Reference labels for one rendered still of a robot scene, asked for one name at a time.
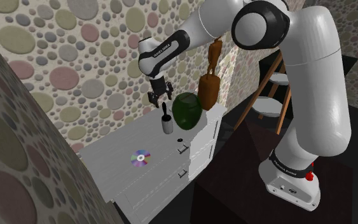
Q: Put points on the shiny compact disc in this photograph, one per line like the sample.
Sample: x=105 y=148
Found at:
x=140 y=158

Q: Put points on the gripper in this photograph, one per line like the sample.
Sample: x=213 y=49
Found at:
x=158 y=84

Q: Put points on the dark green round vase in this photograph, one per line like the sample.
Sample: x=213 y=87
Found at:
x=186 y=110

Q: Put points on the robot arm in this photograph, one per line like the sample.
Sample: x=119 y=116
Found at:
x=315 y=93

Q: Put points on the white chest of drawers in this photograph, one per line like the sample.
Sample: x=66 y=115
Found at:
x=154 y=149

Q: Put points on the white cup with black brush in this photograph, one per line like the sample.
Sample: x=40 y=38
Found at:
x=167 y=122

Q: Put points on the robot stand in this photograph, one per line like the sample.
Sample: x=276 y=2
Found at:
x=271 y=186

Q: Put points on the brown wooden figure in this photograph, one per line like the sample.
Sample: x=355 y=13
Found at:
x=209 y=83

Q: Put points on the wooden ladder shelf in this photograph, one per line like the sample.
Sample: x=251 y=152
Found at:
x=271 y=93

